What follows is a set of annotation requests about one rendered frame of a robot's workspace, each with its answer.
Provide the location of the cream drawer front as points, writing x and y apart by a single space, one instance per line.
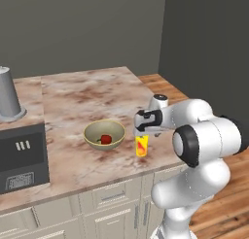
87 197
165 175
55 210
16 220

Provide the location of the black countertop appliance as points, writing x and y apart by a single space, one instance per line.
22 158

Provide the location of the grey metal cylinder canister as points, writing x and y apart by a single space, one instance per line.
7 94

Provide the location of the beige bowl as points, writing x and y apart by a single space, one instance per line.
94 136

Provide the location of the red bell pepper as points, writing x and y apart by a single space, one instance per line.
106 139

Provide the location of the narrow cream cabinet door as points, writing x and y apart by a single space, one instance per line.
146 230

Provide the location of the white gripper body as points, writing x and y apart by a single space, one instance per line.
146 128

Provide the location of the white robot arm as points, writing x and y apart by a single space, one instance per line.
201 171

